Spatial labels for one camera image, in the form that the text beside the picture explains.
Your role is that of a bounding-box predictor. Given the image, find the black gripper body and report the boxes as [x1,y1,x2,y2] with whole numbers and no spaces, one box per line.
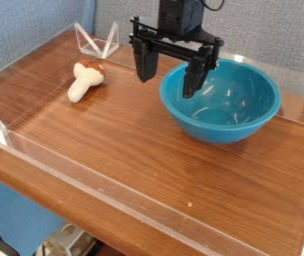
[128,0,226,70]

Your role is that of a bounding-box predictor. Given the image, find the clear acrylic front barrier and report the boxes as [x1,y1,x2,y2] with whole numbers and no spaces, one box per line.
[0,129,269,256]

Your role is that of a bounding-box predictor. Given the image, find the white brown plush mushroom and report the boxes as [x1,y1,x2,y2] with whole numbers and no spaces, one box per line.
[68,59,106,103]

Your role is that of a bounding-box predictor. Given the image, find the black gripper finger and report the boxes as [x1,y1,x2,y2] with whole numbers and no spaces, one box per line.
[134,39,159,83]
[183,56,210,98]

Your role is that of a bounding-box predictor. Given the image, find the white box under table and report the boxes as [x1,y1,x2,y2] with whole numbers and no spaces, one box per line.
[33,223,98,256]

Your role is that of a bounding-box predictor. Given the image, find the clear acrylic corner bracket back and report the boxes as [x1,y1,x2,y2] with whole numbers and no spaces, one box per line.
[73,22,120,59]

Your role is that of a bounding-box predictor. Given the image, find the blue bowl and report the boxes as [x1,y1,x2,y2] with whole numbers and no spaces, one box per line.
[160,59,282,144]

